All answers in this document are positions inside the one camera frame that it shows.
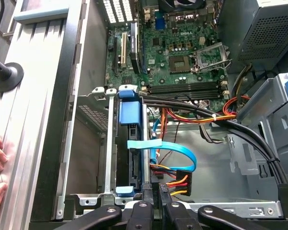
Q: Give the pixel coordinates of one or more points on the black open PC case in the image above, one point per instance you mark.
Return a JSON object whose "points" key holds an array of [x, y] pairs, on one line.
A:
{"points": [[52, 143]]}

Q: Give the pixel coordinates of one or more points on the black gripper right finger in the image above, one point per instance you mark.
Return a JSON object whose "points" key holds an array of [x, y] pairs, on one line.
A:
{"points": [[177, 215]]}

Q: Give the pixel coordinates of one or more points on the green Dell motherboard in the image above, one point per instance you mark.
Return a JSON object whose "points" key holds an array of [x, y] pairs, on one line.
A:
{"points": [[158, 48]]}

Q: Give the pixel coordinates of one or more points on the silver optical drive cage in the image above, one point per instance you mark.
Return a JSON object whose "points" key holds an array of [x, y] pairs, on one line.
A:
{"points": [[261, 100]]}

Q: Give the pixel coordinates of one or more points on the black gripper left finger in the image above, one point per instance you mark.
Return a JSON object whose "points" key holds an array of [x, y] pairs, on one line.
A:
{"points": [[141, 215]]}

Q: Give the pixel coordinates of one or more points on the metal locking lever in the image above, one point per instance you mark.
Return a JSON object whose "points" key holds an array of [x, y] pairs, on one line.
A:
{"points": [[216, 69]]}

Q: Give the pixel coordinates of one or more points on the silver disk bay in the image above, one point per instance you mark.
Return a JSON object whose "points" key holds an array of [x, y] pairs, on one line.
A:
{"points": [[109, 143]]}

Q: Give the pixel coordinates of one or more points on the grey power supply unit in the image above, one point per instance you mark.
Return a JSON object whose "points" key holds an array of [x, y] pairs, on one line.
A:
{"points": [[266, 36]]}

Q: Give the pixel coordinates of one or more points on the blue board connector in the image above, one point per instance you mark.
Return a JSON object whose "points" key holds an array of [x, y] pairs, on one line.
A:
{"points": [[159, 21]]}

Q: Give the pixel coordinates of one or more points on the black RAM slot bank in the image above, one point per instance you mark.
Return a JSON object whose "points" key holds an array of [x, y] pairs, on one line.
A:
{"points": [[182, 88]]}

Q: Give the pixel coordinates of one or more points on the metal socket cover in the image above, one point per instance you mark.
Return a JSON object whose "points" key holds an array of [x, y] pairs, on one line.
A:
{"points": [[210, 48]]}

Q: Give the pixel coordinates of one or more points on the hard disk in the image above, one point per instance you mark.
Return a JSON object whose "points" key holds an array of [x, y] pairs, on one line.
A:
{"points": [[129, 112]]}

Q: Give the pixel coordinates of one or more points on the black case fan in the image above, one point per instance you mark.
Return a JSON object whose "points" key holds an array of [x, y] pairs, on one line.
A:
{"points": [[182, 3]]}

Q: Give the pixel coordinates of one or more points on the black graphics card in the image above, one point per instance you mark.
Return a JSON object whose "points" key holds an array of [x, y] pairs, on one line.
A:
{"points": [[134, 48]]}

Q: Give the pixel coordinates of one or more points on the white expansion slot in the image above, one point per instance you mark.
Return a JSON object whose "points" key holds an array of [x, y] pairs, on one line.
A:
{"points": [[123, 50]]}

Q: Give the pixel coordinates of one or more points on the black expansion slot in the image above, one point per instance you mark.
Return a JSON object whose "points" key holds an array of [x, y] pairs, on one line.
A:
{"points": [[115, 55]]}

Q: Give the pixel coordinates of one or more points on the CPU socket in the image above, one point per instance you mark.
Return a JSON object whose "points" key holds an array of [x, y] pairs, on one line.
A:
{"points": [[179, 64]]}

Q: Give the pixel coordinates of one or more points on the black round-base stand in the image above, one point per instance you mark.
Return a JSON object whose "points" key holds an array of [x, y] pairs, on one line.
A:
{"points": [[7, 76]]}

